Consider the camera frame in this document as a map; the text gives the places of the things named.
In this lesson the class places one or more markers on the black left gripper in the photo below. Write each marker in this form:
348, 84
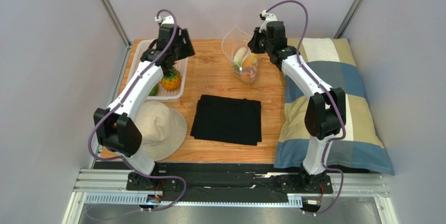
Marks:
186, 49

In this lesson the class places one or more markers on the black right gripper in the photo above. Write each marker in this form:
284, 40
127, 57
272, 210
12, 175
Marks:
254, 43

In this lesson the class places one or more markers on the clear zip top bag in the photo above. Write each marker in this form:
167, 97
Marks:
232, 41

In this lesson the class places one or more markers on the fake pineapple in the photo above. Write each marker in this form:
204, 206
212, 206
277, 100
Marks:
172, 79

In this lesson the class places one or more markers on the fake mango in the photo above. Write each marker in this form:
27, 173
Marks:
154, 90

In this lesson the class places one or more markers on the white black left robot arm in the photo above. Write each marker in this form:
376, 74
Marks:
115, 126

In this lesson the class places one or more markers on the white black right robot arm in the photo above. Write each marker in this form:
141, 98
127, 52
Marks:
325, 113

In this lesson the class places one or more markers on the fake yellow fruit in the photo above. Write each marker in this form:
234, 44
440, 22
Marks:
252, 59

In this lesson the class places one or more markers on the fake white radish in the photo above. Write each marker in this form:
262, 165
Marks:
239, 57

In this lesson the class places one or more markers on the fake peach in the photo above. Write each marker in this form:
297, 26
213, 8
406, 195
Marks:
249, 71

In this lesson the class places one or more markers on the white plastic basket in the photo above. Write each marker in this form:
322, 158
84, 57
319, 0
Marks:
155, 73

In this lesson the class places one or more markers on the folded black cloth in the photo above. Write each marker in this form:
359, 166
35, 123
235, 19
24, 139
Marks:
228, 120

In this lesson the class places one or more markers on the beige bucket hat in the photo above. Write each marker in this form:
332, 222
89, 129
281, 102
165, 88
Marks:
163, 129

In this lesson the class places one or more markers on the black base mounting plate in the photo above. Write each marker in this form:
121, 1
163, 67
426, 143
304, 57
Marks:
229, 182

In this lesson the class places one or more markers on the blue beige checked pillow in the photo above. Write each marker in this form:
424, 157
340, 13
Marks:
333, 61

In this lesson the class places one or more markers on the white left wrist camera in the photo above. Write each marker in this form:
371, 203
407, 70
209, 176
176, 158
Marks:
168, 20

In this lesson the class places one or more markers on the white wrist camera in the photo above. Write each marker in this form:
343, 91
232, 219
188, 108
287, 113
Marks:
168, 20
266, 17

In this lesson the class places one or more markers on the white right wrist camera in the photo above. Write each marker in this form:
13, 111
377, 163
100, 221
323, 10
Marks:
266, 17

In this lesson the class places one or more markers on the aluminium frame rail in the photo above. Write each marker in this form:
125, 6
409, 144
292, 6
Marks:
109, 187

